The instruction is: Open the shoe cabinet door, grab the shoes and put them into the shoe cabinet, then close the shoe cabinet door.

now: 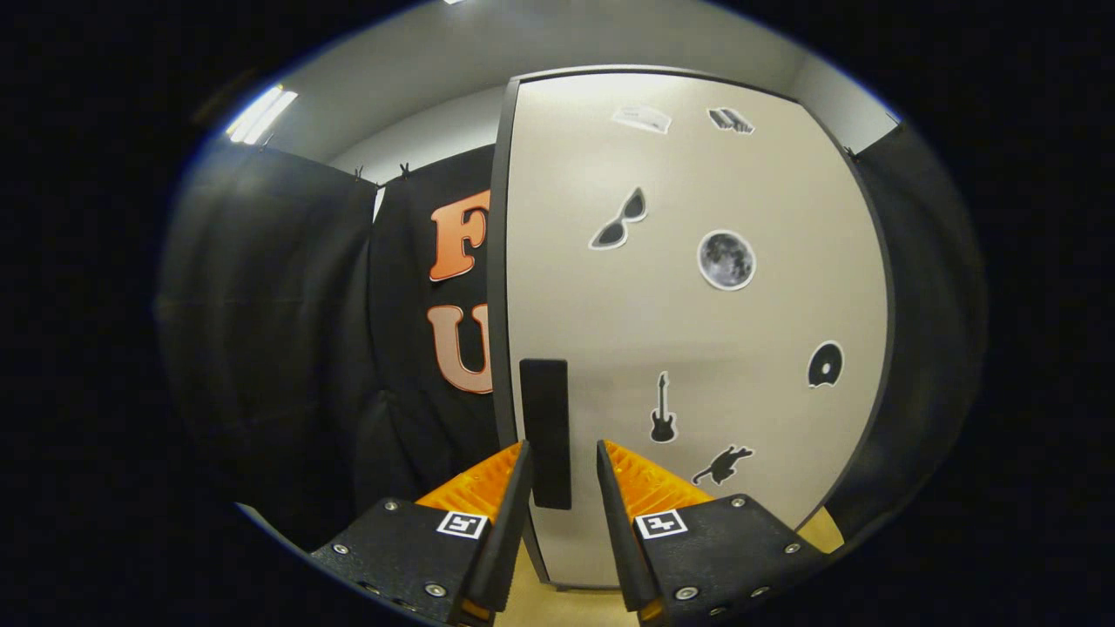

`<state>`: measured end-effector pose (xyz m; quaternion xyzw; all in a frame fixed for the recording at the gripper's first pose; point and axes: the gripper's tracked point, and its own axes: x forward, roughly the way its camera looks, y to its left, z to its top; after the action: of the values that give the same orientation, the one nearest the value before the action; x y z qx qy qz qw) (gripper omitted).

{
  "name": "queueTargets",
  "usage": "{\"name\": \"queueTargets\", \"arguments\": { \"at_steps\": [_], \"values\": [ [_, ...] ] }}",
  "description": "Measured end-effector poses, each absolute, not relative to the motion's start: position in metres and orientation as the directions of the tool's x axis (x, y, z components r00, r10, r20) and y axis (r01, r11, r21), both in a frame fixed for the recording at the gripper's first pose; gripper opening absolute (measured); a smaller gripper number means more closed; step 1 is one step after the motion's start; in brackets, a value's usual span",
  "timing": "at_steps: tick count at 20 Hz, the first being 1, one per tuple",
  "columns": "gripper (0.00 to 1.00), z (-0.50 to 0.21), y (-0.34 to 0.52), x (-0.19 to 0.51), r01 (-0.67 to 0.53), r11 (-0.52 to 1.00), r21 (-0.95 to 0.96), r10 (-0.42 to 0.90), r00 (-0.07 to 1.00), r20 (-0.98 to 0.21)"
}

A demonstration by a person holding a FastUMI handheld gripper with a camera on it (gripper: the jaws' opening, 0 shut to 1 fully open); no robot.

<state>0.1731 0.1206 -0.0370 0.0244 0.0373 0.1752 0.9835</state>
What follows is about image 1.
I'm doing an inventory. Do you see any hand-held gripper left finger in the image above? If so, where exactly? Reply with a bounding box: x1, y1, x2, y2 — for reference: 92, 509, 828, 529
309, 440, 534, 626

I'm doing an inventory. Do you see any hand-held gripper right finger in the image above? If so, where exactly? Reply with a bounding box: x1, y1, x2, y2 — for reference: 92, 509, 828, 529
596, 440, 828, 624

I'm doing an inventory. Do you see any beige shoe cabinet door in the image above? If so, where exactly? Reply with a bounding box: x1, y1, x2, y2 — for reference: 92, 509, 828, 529
505, 72, 889, 589

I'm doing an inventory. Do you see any dark grey shoe cabinet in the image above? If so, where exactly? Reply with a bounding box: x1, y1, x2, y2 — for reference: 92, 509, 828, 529
486, 65, 898, 593

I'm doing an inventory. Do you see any black backdrop cloth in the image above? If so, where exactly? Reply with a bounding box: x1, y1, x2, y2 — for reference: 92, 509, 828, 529
157, 122, 990, 558

